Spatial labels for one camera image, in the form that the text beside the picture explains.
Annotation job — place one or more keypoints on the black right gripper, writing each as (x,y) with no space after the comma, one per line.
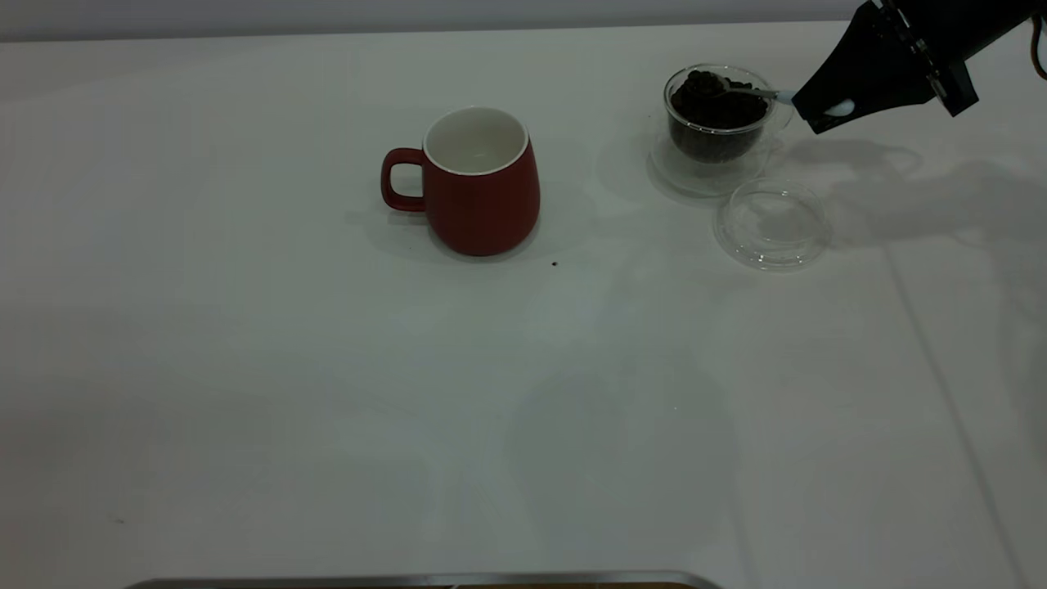
(949,33)

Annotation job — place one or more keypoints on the clear glass cup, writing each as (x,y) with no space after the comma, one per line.
(695,176)

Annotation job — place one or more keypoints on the red ceramic mug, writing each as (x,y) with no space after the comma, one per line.
(483,204)

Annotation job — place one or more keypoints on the dark coffee beans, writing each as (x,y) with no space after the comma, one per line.
(712,131)

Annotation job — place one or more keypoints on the clear glass saucer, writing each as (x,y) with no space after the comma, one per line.
(773,229)

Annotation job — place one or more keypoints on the grey metal tray edge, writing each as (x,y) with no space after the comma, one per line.
(409,582)

